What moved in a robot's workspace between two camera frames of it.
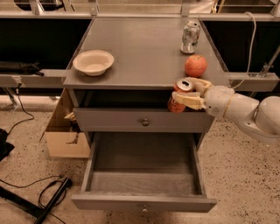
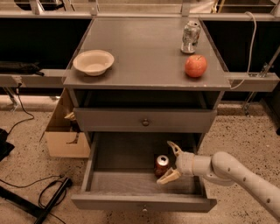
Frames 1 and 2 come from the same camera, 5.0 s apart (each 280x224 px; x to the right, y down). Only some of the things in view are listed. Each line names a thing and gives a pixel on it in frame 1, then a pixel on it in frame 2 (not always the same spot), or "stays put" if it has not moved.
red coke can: [181, 86] → [162, 165]
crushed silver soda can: [190, 36] stays put
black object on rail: [12, 67] stays put
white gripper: [217, 101] → [184, 164]
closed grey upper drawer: [144, 120] stays put
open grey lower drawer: [144, 172] stays put
